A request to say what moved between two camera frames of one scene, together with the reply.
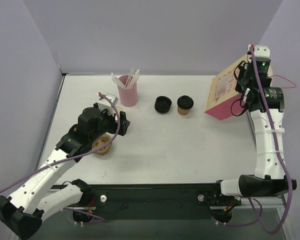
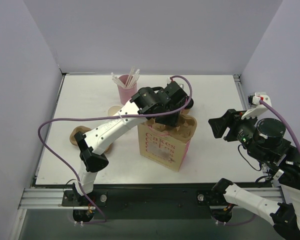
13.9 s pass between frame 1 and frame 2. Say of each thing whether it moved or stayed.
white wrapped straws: stayed
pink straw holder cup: stayed
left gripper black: moved
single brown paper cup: stayed
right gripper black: moved
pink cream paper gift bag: moved
